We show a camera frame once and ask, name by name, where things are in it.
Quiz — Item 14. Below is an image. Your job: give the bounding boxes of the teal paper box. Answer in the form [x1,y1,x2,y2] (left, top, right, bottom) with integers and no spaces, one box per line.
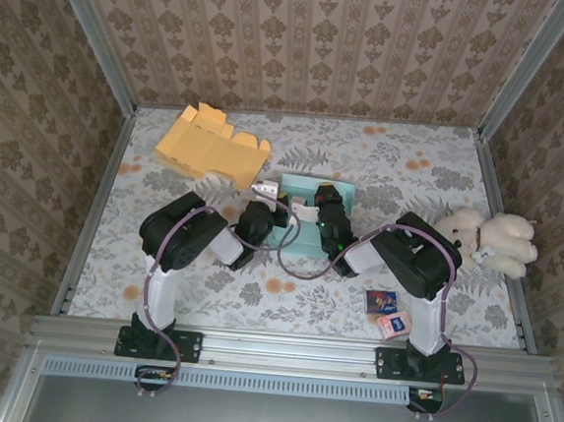
[262,170,359,264]

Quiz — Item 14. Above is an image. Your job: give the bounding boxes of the orange paper box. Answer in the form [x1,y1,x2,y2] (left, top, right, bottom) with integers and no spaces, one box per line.
[151,98,276,195]

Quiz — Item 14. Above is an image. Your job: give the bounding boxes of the floral patterned table cover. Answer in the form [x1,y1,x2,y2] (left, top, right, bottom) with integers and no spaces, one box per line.
[67,94,541,356]

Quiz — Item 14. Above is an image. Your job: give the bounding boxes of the dark blue small packet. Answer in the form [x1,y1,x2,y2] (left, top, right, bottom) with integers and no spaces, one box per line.
[362,287,401,317]

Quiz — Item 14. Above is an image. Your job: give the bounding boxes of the pink small packet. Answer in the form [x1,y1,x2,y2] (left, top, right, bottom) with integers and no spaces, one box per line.
[374,308,415,343]

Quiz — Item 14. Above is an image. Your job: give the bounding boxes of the white plush teddy dog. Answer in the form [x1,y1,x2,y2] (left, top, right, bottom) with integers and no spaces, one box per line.
[428,204,542,281]

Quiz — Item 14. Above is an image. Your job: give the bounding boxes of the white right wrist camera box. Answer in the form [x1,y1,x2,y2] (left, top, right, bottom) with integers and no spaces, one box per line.
[288,196,324,222]

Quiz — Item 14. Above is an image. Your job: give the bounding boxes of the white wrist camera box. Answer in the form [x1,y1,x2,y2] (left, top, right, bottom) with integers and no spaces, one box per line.
[288,196,324,222]
[248,178,282,198]

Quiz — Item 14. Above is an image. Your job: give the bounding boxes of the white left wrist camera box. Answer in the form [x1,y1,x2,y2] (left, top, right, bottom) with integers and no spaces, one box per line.
[248,178,282,198]

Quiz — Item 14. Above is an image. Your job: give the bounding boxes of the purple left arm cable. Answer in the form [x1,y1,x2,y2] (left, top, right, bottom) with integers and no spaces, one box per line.
[132,182,297,410]

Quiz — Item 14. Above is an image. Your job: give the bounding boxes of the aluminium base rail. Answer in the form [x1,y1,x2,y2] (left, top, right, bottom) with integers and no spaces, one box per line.
[27,311,560,393]

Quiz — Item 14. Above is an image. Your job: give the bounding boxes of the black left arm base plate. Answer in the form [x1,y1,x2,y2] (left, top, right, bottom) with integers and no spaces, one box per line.
[114,323,204,365]

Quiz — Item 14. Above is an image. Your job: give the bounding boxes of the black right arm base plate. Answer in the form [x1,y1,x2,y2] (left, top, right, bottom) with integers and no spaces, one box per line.
[373,345,468,388]

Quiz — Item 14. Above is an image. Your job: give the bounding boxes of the aluminium table side rail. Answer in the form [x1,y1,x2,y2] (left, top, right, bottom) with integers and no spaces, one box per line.
[457,133,556,356]
[49,102,139,322]

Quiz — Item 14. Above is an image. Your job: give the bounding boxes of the grey slotted cable duct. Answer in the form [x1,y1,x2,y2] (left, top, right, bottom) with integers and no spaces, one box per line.
[41,353,438,409]

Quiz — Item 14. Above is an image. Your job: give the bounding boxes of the black cable connector box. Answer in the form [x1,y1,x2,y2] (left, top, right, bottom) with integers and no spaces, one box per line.
[406,385,445,416]
[133,363,176,394]

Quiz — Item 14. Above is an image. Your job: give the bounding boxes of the aluminium frame post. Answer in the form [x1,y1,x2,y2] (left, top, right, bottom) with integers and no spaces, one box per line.
[475,0,564,148]
[32,0,149,119]

